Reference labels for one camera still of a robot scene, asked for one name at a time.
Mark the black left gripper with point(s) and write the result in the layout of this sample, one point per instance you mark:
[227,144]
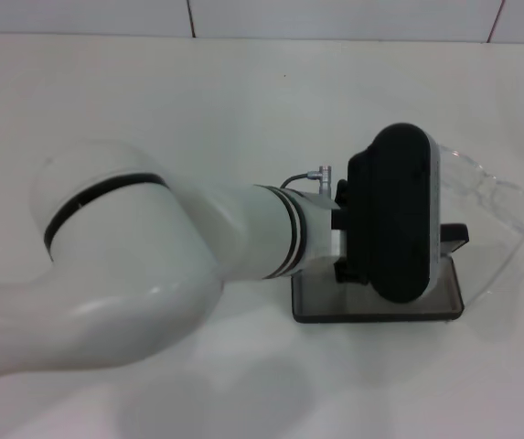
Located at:
[348,273]

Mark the black glasses case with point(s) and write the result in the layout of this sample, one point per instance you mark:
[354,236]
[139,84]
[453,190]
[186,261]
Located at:
[325,304]

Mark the clear white glasses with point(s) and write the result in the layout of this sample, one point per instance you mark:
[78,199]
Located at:
[495,201]

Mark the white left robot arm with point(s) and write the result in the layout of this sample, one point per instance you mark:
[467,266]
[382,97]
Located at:
[129,256]

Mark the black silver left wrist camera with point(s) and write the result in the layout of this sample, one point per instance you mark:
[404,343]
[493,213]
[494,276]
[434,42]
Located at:
[394,210]

